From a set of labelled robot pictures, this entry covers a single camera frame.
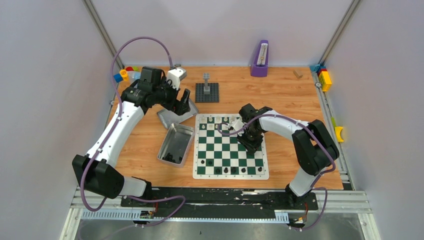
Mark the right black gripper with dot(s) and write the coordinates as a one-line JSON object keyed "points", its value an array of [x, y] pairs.
{"points": [[251, 147]]}

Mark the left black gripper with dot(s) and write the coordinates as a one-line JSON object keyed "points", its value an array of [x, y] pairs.
{"points": [[178, 102]]}

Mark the green white chess mat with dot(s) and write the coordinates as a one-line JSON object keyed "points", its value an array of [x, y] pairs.
{"points": [[224, 151]]}

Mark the metal tin with black pieces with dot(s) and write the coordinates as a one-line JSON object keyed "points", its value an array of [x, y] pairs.
{"points": [[176, 145]]}

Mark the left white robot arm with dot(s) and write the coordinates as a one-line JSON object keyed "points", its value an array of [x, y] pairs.
{"points": [[95, 170]]}

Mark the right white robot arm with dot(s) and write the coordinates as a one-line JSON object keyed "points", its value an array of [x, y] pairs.
{"points": [[315, 149]]}

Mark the metal tin lid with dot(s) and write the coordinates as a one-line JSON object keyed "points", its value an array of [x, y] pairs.
{"points": [[168, 117]]}

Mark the dark grey lego baseplate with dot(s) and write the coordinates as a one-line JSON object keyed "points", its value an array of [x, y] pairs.
{"points": [[211, 96]]}

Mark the grey lego tower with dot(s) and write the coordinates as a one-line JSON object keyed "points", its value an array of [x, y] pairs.
{"points": [[206, 86]]}

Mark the translucent blue plastic container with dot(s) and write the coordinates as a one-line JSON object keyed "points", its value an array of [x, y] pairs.
{"points": [[133, 76]]}

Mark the colourful toy blocks left corner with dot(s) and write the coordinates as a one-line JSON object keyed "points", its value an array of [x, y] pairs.
{"points": [[122, 76]]}

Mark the purple metronome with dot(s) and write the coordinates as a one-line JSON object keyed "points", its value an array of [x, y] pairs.
{"points": [[259, 62]]}

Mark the small wooden block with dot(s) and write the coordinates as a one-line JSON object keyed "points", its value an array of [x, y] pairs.
{"points": [[298, 73]]}

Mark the yellow curved toy piece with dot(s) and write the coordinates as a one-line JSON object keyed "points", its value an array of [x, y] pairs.
{"points": [[338, 133]]}

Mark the yellow toy block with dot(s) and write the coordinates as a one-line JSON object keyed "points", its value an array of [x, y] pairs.
{"points": [[325, 81]]}

